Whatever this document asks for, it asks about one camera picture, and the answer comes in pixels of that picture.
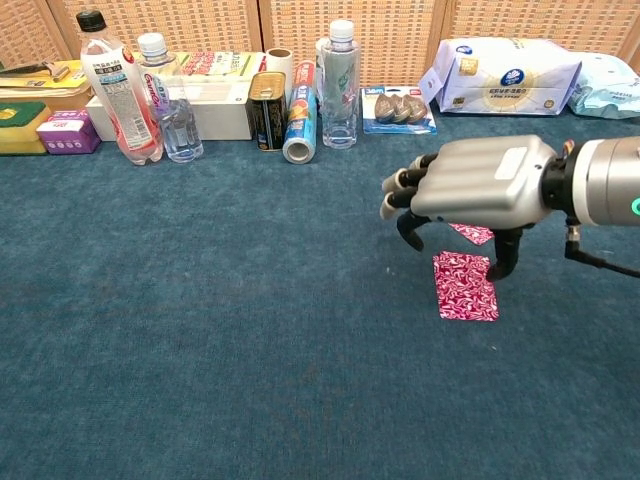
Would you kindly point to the yellow green sponge multipack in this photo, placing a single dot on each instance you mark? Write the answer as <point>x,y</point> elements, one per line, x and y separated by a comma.
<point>215,64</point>

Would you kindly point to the woven bamboo folding screen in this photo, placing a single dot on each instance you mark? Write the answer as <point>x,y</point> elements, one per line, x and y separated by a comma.
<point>390,40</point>

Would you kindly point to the blue plastic wrap roll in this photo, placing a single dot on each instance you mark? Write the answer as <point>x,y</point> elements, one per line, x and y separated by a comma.
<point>300,125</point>

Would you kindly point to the tall clear bottle white cap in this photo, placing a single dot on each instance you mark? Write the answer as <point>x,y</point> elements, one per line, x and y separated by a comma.
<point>340,90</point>

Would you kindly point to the pink patterned card bottom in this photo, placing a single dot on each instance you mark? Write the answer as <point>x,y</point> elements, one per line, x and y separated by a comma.
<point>465,292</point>

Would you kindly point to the black gold tin can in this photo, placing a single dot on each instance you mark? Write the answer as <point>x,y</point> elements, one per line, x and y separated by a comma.
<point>267,115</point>

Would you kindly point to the long white carton box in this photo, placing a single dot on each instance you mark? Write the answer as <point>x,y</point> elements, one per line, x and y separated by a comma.
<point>220,115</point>

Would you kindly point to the blue blister pack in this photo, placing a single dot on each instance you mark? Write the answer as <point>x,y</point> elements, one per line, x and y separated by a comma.
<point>400,110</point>

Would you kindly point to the razor in yellow beige package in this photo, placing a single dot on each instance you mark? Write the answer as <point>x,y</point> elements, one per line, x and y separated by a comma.
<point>45,80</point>

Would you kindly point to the light blue wet wipes pack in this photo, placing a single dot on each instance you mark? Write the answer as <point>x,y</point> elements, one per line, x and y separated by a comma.
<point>610,90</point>

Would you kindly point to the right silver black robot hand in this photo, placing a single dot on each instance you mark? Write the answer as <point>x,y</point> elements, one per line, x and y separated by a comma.
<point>475,185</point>

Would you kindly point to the pink patterned card top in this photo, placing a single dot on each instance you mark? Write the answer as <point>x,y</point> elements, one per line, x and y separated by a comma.
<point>475,232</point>

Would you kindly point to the pink patterned card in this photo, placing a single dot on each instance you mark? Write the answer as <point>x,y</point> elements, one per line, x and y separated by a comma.
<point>465,292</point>
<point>475,232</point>

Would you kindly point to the small purple box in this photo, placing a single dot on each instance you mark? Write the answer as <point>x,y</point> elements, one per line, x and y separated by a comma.
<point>67,137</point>

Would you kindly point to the clear water bottle pink label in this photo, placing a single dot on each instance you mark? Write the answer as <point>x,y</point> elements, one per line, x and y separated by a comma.
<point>180,135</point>

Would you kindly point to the white paper cup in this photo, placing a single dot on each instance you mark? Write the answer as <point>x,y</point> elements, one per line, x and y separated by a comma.
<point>279,67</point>

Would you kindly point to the green yellow scrub sponge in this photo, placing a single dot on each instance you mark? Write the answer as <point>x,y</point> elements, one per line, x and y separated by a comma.
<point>22,132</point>

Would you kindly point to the white tissue pack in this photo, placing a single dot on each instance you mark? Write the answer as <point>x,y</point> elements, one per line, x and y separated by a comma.
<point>505,80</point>

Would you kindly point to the teal carpet table cover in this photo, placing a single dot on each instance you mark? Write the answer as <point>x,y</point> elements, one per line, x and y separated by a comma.
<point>200,300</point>

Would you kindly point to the pink drink bottle black cap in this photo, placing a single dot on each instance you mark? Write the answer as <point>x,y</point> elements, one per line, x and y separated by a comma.
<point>125,110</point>

